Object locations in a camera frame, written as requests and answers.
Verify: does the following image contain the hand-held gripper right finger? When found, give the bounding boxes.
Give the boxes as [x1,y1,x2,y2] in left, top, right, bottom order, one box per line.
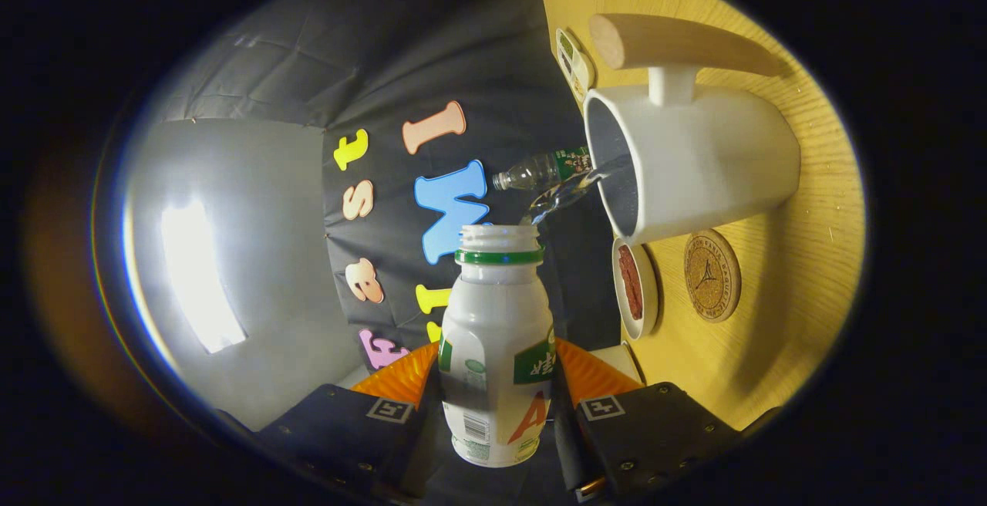
[549,336,741,503]

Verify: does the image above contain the white cup wooden handle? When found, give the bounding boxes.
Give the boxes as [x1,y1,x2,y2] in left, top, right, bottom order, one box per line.
[583,12,803,246]

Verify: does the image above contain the white juice bottle green collar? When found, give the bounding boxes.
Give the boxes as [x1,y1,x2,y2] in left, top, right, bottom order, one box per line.
[438,224,558,468]

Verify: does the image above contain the ceiling light panel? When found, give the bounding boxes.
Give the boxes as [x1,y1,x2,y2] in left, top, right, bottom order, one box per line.
[160,199,248,355]

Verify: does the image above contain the white divided dish with beans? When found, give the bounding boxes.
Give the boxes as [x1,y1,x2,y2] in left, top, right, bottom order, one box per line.
[555,28,596,103]

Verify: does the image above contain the red meat slices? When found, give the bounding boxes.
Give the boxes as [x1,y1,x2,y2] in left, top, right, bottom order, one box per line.
[618,245,644,321]

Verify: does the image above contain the cream toaster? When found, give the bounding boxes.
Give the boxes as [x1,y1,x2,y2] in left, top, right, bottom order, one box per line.
[590,342,645,385]

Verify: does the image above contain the wooden table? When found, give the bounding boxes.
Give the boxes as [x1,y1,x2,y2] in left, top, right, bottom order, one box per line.
[528,0,866,431]

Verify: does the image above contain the round cork coaster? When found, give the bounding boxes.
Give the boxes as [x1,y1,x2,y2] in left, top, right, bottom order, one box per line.
[683,230,743,324]

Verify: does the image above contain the black backdrop cloth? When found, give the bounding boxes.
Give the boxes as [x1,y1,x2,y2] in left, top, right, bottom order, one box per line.
[158,0,625,372]

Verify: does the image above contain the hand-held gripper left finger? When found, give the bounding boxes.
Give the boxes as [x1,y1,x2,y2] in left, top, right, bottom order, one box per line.
[216,340,444,501]

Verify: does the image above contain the round grey plate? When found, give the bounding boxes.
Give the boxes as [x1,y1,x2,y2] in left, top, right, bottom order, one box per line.
[612,238,659,341]

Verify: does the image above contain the clear plastic water bottle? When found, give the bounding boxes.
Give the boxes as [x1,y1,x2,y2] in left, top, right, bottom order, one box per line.
[492,147,595,192]

